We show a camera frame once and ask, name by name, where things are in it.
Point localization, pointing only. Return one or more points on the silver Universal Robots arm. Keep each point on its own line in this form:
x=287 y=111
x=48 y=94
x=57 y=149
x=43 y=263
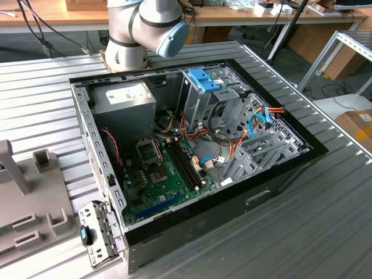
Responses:
x=128 y=29

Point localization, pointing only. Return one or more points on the grey metal disk bay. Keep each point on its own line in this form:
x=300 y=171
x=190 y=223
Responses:
x=247 y=165

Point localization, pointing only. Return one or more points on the black RAM slot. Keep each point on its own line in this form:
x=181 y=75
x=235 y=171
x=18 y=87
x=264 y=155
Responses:
x=186 y=164
x=189 y=164
x=179 y=165
x=182 y=165

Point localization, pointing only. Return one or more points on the grey metal drive cage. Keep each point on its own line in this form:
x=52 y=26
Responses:
x=200 y=107

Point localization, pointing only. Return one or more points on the green motherboard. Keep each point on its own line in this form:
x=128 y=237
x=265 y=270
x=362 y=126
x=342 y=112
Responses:
x=162 y=189

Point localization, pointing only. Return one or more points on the white paper sticker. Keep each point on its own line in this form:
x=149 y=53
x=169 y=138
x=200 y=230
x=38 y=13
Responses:
x=226 y=182

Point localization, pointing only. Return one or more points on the blue plastic drive latch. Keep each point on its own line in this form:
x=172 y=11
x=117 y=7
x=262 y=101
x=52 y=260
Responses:
x=197 y=76
x=210 y=86

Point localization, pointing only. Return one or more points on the grey power supply unit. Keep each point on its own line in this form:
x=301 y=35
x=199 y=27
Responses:
x=122 y=119

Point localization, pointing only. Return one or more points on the blue expansion slot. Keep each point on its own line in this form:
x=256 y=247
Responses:
x=157 y=207

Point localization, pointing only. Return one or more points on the black open PC case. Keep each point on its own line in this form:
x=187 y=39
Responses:
x=203 y=226

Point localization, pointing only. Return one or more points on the wooden desk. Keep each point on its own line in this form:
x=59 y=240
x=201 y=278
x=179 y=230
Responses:
x=58 y=20
x=232 y=17

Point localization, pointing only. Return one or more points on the black stand pole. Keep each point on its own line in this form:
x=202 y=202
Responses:
x=288 y=29

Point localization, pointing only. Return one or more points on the small white box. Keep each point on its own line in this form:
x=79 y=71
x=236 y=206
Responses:
x=282 y=10
x=263 y=10

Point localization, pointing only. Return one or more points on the white low table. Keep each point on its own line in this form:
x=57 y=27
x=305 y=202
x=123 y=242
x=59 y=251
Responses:
x=334 y=107

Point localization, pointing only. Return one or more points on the large brown cardboard box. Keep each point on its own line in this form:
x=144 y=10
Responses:
x=314 y=43

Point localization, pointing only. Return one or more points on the grey parts rack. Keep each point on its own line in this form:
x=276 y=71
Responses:
x=32 y=200

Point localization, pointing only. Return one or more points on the cardboard box yellow tape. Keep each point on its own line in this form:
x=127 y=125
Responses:
x=354 y=125

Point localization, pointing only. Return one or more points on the green circuit board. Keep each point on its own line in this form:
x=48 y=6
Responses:
x=5 y=230

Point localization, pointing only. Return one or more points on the grey slot cover bracket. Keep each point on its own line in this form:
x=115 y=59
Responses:
x=90 y=212

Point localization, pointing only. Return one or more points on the aluminium frame rack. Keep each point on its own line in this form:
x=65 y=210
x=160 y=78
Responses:
x=327 y=50

